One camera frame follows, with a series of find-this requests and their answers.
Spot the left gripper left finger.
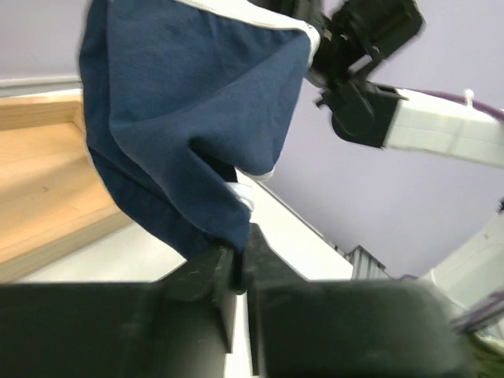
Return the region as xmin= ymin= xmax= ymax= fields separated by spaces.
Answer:
xmin=1 ymin=246 xmax=235 ymax=377

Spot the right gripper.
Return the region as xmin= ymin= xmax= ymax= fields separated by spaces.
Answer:
xmin=255 ymin=0 xmax=424 ymax=85

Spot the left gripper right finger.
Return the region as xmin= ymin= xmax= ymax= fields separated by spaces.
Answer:
xmin=246 ymin=224 xmax=473 ymax=377

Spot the navy blue underwear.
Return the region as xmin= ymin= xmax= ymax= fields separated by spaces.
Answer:
xmin=79 ymin=1 xmax=320 ymax=258

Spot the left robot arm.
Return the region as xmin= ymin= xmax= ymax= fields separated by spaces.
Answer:
xmin=1 ymin=215 xmax=503 ymax=377

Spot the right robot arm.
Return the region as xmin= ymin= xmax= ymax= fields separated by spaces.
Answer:
xmin=257 ymin=1 xmax=503 ymax=167

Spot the wooden rack stand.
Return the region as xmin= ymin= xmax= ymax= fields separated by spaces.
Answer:
xmin=1 ymin=94 xmax=132 ymax=283

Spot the aluminium rail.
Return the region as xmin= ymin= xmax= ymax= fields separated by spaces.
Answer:
xmin=328 ymin=244 xmax=389 ymax=280

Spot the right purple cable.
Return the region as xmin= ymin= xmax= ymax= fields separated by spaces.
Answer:
xmin=421 ymin=89 xmax=504 ymax=121

